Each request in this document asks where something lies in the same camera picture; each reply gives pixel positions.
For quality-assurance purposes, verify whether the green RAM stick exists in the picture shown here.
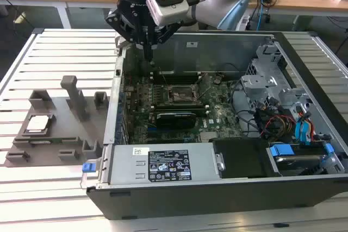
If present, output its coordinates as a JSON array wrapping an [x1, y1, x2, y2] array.
[[29, 136, 78, 145]]

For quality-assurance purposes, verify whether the white power strip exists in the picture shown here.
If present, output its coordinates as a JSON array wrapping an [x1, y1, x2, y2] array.
[[237, 14, 251, 32]]

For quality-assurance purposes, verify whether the metal socket cover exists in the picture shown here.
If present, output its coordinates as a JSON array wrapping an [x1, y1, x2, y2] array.
[[195, 73, 212, 99]]

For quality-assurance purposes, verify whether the silver CPU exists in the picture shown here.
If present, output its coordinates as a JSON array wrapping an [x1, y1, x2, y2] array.
[[24, 115, 54, 132]]

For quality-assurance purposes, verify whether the silver metal disk bay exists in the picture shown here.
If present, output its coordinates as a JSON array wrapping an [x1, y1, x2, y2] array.
[[240, 41, 313, 113]]

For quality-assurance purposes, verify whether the silver chipset heatsink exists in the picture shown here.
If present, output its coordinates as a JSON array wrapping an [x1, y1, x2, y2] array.
[[200, 131, 217, 143]]

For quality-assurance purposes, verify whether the red yellow black wire bundle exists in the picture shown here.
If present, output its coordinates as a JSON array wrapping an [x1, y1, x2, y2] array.
[[255, 101, 297, 139]]

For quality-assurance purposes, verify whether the black expansion slot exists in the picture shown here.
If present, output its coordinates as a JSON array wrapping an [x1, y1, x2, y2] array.
[[146, 131, 201, 142]]

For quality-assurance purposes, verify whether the black graphics card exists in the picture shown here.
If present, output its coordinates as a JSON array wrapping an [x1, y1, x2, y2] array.
[[154, 111, 196, 129]]

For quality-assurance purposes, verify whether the green motherboard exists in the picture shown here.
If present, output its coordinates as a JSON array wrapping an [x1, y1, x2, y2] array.
[[121, 73, 244, 145]]

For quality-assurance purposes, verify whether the black open PC case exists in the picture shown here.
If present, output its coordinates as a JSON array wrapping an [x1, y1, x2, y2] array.
[[80, 29, 348, 221]]

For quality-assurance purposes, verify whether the CPU socket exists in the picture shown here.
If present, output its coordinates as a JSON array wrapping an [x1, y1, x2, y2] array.
[[167, 84, 199, 105]]

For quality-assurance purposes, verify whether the blue case latch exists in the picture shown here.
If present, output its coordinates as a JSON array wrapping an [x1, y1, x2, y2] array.
[[81, 162, 97, 174]]

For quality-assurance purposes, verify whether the black RAM slot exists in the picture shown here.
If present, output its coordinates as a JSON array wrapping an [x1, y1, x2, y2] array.
[[152, 106, 210, 116], [151, 77, 201, 85], [151, 102, 209, 110], [149, 70, 202, 78]]

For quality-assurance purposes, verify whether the blue hanging cable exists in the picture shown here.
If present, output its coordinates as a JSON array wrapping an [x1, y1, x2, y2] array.
[[255, 0, 266, 31]]

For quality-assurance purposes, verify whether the grey power supply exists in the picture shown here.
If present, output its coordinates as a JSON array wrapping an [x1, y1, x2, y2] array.
[[99, 143, 226, 189]]

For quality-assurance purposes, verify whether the grey parts rack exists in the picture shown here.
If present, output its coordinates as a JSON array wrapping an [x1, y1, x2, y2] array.
[[4, 75, 111, 168]]

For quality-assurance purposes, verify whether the hard disk in blue carrier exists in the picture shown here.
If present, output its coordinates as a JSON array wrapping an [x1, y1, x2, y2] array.
[[266, 143, 335, 177]]

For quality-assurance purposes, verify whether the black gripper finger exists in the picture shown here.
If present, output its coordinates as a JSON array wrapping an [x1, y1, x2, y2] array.
[[148, 22, 181, 60], [105, 9, 151, 60]]

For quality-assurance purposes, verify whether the blue flat data wire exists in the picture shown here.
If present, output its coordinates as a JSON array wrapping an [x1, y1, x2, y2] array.
[[295, 119, 313, 146]]

